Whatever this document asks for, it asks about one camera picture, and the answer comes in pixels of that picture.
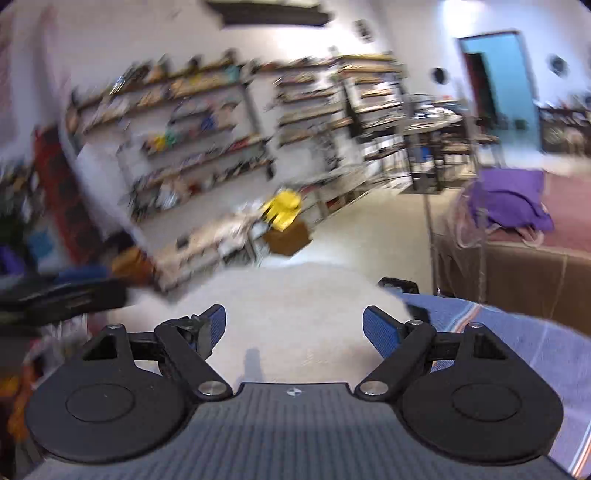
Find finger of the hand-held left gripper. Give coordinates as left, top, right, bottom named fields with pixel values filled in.
left=18, top=278, right=129, bottom=302

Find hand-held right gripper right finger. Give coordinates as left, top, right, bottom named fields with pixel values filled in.
left=355, top=305, right=506, bottom=400

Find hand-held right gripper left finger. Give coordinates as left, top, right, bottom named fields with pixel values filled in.
left=81, top=304, right=234, bottom=401

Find cream and black sweater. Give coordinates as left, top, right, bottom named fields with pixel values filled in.
left=106, top=261, right=419, bottom=386

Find low wooden workbench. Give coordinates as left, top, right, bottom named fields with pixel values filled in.
left=152, top=212, right=271, bottom=292

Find red blurred object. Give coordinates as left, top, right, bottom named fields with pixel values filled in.
left=32, top=129, right=108, bottom=264

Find thin metal pole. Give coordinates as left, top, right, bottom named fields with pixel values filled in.
left=422, top=134, right=440, bottom=296

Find brown cardboard box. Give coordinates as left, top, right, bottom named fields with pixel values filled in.
left=263, top=220, right=314, bottom=257

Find yellow object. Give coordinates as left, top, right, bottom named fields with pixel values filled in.
left=261, top=191, right=303, bottom=230

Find mauve covered bed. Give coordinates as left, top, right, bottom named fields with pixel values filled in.
left=434, top=171, right=591, bottom=319

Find blue plaid bedsheet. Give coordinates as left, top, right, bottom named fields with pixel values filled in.
left=397, top=293, right=591, bottom=478

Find purple cloth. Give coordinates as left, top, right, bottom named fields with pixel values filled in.
left=466, top=168, right=555, bottom=234

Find long cluttered table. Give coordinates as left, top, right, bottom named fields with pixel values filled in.
left=406, top=92, right=502, bottom=192

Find metal storage rack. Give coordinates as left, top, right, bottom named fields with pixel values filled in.
left=277, top=54, right=409, bottom=217

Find teal doorway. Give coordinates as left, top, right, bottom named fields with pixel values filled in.
left=457, top=31, right=541, bottom=155

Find wooden wall shelves with goods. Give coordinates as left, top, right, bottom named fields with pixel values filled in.
left=65, top=51, right=278, bottom=222

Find dark wall shelf board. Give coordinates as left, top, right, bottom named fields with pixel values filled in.
left=207, top=0, right=332, bottom=27

